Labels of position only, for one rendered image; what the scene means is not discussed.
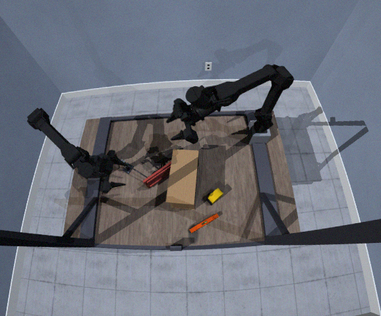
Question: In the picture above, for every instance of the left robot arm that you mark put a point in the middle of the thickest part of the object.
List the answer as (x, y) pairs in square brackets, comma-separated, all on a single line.
[(40, 119)]

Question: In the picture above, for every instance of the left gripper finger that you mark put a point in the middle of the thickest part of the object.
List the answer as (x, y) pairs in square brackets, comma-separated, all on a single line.
[(114, 184), (117, 161)]

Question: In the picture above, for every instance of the orange spirit level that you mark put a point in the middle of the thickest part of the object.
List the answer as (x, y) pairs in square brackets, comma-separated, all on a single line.
[(204, 222)]

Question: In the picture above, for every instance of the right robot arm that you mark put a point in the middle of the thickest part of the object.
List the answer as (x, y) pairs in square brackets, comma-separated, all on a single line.
[(224, 94)]

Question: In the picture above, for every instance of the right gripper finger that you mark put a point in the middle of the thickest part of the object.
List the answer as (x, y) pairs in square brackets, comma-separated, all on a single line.
[(171, 118), (179, 136)]

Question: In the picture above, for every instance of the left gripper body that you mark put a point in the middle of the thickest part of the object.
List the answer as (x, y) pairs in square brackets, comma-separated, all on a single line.
[(105, 185)]

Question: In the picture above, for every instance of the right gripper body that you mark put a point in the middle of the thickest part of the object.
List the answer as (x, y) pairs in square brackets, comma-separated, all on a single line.
[(189, 134)]

